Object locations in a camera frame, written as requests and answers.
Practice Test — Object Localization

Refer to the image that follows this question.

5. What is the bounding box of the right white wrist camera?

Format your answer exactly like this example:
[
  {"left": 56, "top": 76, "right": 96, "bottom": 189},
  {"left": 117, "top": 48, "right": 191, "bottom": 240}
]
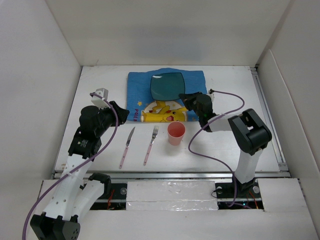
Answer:
[{"left": 208, "top": 89, "right": 215, "bottom": 101}]

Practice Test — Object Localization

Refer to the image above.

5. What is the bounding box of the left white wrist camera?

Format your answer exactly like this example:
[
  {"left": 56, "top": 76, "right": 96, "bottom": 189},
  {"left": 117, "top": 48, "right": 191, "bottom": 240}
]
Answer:
[{"left": 91, "top": 88, "right": 109, "bottom": 109}]

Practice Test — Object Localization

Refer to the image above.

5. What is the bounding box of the pink handled knife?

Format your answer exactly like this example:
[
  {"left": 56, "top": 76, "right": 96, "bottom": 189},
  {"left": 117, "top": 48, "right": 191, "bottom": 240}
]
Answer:
[{"left": 119, "top": 127, "right": 135, "bottom": 169}]

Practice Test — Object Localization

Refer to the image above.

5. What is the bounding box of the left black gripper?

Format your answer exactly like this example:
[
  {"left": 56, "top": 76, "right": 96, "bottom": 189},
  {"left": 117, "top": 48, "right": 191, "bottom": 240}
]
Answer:
[{"left": 95, "top": 101, "right": 129, "bottom": 137}]

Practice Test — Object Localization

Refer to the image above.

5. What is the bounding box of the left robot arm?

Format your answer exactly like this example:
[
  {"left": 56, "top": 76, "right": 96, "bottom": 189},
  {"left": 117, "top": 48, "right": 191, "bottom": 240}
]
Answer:
[{"left": 30, "top": 101, "right": 130, "bottom": 240}]

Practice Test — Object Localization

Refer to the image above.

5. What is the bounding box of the pink handled fork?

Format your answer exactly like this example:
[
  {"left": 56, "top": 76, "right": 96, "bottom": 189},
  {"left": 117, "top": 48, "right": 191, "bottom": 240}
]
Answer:
[{"left": 143, "top": 125, "right": 159, "bottom": 166}]

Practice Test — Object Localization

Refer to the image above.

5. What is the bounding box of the teal plate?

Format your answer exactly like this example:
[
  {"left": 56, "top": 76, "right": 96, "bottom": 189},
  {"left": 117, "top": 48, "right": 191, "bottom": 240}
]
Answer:
[{"left": 150, "top": 72, "right": 186, "bottom": 101}]

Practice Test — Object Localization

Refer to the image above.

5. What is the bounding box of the blue Pikachu cloth placemat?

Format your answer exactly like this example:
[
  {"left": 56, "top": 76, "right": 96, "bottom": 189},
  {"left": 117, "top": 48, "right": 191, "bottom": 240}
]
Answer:
[{"left": 126, "top": 68, "right": 207, "bottom": 123}]

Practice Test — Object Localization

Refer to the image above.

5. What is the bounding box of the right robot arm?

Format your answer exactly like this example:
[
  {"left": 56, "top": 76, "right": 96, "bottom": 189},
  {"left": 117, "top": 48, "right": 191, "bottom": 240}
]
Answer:
[{"left": 179, "top": 89, "right": 272, "bottom": 197}]

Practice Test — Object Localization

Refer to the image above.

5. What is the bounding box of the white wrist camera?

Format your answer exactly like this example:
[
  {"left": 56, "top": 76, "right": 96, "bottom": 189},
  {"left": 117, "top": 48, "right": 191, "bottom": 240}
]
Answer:
[
  {"left": 208, "top": 89, "right": 215, "bottom": 101},
  {"left": 91, "top": 88, "right": 109, "bottom": 109}
]

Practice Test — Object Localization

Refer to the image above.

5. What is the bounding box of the pink plastic cup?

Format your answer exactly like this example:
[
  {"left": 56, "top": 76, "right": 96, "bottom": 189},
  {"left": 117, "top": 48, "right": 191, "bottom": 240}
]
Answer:
[{"left": 167, "top": 121, "right": 186, "bottom": 146}]

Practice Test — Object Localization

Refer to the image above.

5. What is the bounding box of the white foam block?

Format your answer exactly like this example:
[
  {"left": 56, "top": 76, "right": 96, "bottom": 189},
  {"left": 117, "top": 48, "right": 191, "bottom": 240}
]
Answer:
[{"left": 126, "top": 180, "right": 218, "bottom": 212}]

